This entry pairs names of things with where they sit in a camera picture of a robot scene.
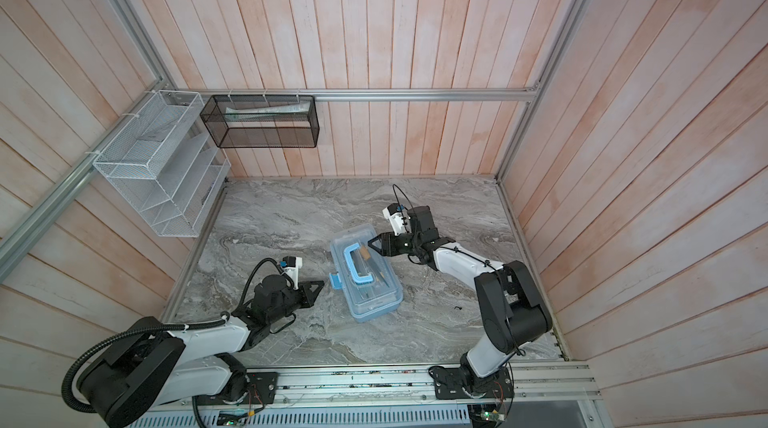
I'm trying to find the black wire mesh basket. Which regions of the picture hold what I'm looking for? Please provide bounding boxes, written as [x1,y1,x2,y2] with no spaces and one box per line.
[201,94,320,149]

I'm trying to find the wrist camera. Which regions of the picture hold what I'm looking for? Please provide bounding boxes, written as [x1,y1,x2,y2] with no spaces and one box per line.
[382,203,410,236]
[279,256,303,290]

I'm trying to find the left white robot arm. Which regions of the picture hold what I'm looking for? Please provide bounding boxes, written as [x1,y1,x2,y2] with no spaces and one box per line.
[61,275,325,427]

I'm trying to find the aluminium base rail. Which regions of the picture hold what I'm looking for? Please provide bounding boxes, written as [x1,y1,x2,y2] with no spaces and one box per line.
[249,360,602,410]

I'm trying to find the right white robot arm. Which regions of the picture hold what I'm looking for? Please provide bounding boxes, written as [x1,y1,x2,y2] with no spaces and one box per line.
[368,203,553,400]

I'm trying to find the light blue plastic tool box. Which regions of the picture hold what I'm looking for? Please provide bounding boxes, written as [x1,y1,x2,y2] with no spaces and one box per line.
[329,224,404,323]

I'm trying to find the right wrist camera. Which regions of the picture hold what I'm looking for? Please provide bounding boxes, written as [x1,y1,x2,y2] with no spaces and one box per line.
[382,203,410,236]

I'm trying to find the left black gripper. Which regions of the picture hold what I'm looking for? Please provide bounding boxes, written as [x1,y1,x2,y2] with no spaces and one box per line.
[268,280,326,324]

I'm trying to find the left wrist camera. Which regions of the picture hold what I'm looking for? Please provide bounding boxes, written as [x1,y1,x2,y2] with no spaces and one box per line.
[279,256,303,290]

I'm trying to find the white wire mesh shelf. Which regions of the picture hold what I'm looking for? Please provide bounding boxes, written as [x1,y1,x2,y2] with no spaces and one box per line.
[94,91,231,238]

